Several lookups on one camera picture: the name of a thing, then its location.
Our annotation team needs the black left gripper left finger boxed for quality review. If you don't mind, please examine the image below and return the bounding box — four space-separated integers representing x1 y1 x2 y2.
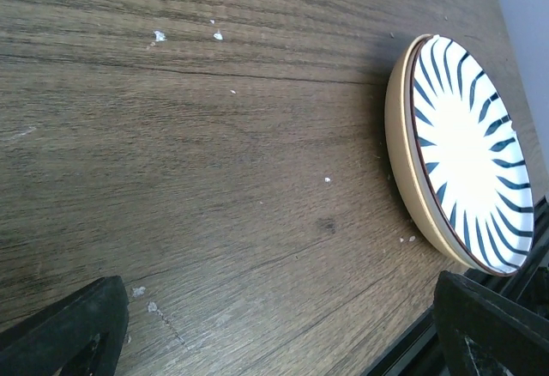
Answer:
1 276 129 375

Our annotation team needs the white blue striped plate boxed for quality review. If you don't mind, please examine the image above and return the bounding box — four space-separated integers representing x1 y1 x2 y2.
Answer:
410 35 534 276

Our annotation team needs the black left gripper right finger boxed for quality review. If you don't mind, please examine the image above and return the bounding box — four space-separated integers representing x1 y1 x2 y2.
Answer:
433 271 548 375

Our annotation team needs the orange round plate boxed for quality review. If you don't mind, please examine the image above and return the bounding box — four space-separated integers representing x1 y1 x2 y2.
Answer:
384 34 475 269

